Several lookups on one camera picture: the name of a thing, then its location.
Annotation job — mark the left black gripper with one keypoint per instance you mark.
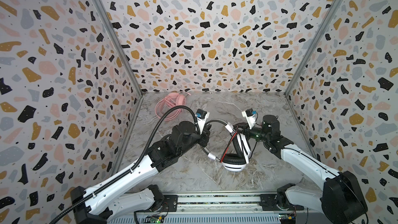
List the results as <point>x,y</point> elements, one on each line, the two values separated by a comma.
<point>205,135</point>

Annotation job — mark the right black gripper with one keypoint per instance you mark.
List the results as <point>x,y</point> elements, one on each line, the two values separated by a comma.
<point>246,131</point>

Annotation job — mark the white black headphones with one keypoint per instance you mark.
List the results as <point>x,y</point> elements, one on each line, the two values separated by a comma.
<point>238,152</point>

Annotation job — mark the pink headphones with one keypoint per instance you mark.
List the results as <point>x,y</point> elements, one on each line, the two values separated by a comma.
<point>171,100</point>

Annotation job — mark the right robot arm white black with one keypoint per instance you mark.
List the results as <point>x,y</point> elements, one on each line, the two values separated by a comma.
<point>314,168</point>

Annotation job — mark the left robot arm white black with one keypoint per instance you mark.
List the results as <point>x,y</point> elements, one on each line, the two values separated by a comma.
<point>133,174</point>

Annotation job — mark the right circuit board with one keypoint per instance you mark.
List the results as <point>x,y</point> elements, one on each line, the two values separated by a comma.
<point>287,218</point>

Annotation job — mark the left green circuit board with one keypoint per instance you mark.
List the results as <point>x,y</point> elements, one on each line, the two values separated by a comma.
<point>154,219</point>

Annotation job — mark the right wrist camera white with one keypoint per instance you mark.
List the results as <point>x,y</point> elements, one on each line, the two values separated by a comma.
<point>251,117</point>

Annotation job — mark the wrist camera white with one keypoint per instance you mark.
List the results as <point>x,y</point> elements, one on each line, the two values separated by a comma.
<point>251,117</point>
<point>202,117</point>

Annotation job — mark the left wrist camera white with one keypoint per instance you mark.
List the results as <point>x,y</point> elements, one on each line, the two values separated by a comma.
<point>202,117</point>

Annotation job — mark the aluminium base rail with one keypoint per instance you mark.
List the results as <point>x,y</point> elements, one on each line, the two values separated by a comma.
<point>226,203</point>

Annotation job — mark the right aluminium corner post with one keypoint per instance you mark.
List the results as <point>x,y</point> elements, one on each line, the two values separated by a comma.
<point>313,44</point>

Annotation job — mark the aluminium corner post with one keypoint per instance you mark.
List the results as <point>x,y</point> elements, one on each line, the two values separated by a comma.
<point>117,45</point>
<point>313,44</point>

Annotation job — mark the left aluminium corner post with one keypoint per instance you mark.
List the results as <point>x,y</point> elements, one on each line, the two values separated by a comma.
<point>117,45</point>

